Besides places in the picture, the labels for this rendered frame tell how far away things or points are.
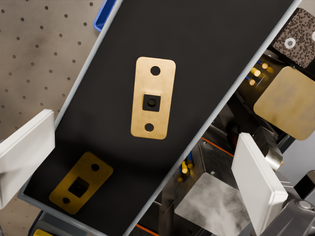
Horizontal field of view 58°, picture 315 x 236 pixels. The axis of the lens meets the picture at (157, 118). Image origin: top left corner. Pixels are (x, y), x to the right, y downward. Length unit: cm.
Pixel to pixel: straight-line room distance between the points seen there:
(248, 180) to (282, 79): 23
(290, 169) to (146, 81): 34
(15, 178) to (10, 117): 74
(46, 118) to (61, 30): 60
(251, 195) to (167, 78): 15
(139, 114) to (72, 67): 52
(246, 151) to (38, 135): 13
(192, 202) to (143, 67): 21
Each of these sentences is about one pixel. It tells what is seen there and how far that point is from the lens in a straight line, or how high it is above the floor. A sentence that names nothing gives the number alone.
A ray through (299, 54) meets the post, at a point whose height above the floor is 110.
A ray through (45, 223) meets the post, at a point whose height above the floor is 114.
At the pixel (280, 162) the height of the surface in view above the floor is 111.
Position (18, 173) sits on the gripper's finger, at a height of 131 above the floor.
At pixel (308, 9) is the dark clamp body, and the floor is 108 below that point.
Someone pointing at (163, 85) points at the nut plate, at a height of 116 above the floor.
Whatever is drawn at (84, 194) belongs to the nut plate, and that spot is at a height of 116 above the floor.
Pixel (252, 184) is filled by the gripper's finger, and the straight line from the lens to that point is 17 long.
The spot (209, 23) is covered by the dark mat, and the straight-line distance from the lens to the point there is 28.
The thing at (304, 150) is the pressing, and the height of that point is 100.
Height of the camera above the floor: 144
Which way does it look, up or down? 69 degrees down
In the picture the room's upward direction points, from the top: 173 degrees counter-clockwise
